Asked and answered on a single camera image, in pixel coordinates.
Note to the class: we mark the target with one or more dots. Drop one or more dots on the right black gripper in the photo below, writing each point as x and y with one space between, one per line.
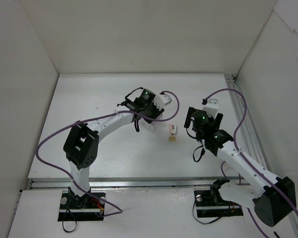
188 117

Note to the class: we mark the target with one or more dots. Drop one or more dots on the white three-compartment organizer box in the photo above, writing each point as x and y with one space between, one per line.
149 126

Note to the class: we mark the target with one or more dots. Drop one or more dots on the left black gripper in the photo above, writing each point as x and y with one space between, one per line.
154 113

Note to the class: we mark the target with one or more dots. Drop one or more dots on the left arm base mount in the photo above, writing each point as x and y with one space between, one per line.
86 209

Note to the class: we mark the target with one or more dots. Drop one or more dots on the aluminium frame rail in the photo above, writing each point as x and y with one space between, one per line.
251 144

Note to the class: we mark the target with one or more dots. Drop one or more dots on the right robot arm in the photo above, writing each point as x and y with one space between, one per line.
271 197

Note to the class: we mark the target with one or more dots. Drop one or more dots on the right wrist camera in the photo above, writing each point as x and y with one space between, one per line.
210 106

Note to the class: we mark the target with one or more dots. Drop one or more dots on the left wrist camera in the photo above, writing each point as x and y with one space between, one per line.
161 100

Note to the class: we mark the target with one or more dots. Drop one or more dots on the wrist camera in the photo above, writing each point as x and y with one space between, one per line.
161 100
210 106

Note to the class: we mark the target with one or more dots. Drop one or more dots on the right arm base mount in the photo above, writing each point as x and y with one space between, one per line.
206 206

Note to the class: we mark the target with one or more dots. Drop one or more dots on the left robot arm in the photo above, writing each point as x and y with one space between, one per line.
81 145

